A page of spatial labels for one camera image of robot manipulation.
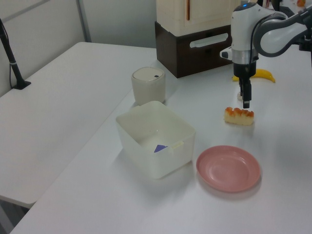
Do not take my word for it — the black corner clamp mount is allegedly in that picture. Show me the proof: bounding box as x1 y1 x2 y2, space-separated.
298 34 312 52

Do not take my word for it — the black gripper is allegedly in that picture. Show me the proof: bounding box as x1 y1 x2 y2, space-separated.
233 60 259 109

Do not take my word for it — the pink plate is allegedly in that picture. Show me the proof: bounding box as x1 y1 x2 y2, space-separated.
196 145 261 194

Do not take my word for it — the white plastic storage box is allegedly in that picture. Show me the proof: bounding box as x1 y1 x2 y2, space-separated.
116 100 196 180

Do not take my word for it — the cream cabinet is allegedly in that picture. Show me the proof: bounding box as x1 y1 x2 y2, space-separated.
156 0 241 37

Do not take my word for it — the black camera stand pole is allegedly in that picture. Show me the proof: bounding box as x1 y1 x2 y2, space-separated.
0 18 32 90

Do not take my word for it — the black keyboard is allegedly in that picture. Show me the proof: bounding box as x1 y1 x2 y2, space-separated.
277 6 294 17

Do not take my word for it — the small white lidded bin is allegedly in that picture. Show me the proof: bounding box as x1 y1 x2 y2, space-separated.
131 66 166 106

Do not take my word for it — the grey partition post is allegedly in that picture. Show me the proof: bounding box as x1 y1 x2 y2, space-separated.
76 0 92 43

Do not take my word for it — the white and brown appliance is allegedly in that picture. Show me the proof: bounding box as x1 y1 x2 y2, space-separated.
155 20 238 79

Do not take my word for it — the white drawer handle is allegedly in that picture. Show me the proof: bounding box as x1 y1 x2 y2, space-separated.
189 33 232 49

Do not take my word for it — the yellow banana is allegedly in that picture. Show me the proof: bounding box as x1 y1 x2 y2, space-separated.
232 68 276 83

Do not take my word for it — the slice of cake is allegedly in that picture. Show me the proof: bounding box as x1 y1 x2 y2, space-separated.
224 106 255 127

